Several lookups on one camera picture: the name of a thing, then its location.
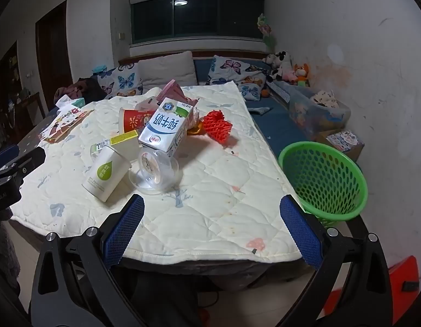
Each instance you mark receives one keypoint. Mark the pile of dark clothes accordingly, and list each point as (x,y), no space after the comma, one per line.
(87,90)

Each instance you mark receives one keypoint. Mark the yellow green small box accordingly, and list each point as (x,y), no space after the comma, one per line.
(123,138)

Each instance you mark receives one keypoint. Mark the grey patterned cloth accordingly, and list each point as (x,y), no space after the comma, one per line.
(261,110)

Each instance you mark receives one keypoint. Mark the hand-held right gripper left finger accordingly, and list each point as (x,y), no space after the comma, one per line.
(125,231)

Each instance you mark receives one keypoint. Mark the green tissue pack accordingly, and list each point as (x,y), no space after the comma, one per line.
(78,103)

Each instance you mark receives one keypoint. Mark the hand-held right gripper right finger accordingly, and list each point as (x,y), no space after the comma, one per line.
(299,231)

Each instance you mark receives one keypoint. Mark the clear plastic cup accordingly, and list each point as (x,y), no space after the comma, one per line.
(152,170)

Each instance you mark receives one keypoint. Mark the small orange ball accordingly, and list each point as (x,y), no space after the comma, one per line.
(265,94)

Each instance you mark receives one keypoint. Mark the beige pillow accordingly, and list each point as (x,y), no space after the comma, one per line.
(166,71)

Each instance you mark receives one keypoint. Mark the pink plush toy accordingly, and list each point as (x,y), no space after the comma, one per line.
(288,75)

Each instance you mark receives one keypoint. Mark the dark window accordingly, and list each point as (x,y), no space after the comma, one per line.
(197,17)

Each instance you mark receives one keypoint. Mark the person's left forearm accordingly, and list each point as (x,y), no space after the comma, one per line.
(4,245)

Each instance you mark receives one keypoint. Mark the cow plush toy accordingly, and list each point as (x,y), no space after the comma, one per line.
(280,62)

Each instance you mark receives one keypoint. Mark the cartoon sticker book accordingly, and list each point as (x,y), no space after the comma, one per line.
(343,140)

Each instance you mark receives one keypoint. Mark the dark wooden shelf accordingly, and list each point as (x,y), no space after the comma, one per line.
(9,75)

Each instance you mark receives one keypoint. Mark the dark wooden door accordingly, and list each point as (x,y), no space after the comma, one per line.
(53,58)

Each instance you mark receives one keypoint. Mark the white quilted blanket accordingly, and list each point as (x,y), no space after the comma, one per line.
(214,190)

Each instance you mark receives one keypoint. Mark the red paper cup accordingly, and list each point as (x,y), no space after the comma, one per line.
(132,121)

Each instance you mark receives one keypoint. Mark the green plastic basket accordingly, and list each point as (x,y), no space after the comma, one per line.
(319,177)

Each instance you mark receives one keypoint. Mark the white paper cup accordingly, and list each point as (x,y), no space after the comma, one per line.
(105,173)

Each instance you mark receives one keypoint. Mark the orange fox plush toy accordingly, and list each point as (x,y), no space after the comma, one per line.
(300,71)

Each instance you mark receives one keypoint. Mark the blue white milk carton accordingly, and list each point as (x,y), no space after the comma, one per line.
(162,126)

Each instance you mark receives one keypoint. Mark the orange fruit peel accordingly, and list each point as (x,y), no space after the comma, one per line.
(194,130)

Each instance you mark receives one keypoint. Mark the cardboard box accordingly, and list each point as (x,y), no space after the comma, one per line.
(353,151)

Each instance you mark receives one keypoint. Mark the cartoon picture book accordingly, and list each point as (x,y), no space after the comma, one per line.
(64,122)

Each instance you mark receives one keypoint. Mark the blue mattress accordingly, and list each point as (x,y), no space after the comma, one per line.
(275,126)

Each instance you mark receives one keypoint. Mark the red plastic stool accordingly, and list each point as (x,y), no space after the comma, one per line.
(401,276)

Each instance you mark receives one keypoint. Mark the paper flower wall decoration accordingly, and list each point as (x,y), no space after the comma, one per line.
(265,27)

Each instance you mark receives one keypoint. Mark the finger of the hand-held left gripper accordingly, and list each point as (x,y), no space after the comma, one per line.
(26,161)
(6,155)

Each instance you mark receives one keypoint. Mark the spotted cloth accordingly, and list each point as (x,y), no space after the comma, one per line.
(324,98)

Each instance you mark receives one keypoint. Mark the butterfly print pillow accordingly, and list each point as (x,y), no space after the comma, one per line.
(125,81)
(231,71)

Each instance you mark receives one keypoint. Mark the red foam fruit net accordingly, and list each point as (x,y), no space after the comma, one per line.
(215,126)

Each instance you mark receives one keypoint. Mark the pink packet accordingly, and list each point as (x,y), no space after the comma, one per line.
(171,90)

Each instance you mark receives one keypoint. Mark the clear plastic storage box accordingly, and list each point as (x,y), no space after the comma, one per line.
(309,115)

